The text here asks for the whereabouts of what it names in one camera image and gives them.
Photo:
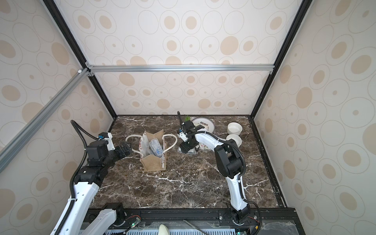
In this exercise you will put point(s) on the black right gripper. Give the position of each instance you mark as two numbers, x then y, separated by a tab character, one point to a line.
187	126

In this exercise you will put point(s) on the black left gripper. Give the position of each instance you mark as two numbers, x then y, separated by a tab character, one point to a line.
124	152

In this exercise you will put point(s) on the clear compass set case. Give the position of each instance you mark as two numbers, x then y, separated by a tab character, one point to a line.
156	148
192	151

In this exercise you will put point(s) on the patterned canvas tote bag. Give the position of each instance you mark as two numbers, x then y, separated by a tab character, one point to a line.
150	162

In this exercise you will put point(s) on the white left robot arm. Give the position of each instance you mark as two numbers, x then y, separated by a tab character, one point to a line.
100	155

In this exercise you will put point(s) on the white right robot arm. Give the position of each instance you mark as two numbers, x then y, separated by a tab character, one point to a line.
229	159

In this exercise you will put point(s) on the round patterned plate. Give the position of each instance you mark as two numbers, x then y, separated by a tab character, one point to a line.
205	122

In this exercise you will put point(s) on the white bowl rear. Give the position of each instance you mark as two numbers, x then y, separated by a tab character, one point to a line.
234	128

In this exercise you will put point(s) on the white bowl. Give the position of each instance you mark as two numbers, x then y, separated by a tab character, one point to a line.
234	128
236	138

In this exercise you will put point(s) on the white bowl front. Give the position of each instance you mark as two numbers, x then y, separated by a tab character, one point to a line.
236	138

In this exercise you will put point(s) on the silver aluminium crossbar rear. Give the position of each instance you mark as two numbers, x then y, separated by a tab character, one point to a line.
182	68

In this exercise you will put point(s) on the silver aluminium crossbar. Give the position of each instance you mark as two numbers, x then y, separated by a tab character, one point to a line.
23	137
182	68

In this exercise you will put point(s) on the silver aluminium crossbar left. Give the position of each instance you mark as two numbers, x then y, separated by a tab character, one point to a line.
23	137

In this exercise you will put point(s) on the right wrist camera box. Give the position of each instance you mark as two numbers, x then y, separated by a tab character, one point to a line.
183	136

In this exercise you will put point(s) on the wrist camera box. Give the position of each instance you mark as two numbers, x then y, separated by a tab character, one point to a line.
107	136
183	136

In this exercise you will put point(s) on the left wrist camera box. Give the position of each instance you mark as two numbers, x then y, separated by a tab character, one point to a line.
107	136

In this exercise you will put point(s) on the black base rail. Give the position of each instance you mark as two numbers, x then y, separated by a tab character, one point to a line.
267	221

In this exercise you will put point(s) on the black corner frame post left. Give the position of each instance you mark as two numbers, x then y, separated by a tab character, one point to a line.
74	46

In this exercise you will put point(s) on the black corner frame post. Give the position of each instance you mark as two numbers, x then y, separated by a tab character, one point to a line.
296	23
74	46

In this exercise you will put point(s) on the black corner frame post right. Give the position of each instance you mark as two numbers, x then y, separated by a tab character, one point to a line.
296	23

